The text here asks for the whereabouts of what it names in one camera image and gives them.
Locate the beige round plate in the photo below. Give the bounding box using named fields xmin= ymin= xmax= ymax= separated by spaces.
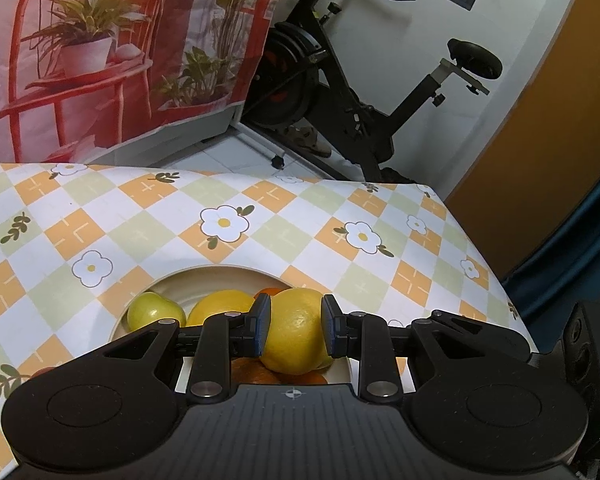
xmin=109 ymin=264 xmax=353 ymax=384

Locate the dark red apple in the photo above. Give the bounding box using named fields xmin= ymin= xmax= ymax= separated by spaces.
xmin=30 ymin=366 xmax=55 ymax=378

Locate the orange wooden door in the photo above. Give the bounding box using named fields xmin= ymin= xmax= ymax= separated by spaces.
xmin=446 ymin=0 xmax=600 ymax=278

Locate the large yellow lemon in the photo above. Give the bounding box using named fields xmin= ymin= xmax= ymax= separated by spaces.
xmin=260 ymin=288 xmax=332 ymax=376

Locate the black exercise bike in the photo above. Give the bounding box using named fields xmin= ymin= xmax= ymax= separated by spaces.
xmin=241 ymin=0 xmax=504 ymax=183

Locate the checkered floral tablecloth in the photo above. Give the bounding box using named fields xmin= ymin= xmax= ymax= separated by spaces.
xmin=0 ymin=164 xmax=524 ymax=477

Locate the pink printed backdrop cloth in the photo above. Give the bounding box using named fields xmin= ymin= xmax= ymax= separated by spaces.
xmin=0 ymin=0 xmax=279 ymax=162

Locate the green tomato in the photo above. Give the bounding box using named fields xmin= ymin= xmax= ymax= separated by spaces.
xmin=126 ymin=292 xmax=186 ymax=332

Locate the mandarin orange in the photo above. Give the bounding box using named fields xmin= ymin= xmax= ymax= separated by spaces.
xmin=230 ymin=358 xmax=327 ymax=386
xmin=254 ymin=287 xmax=284 ymax=298

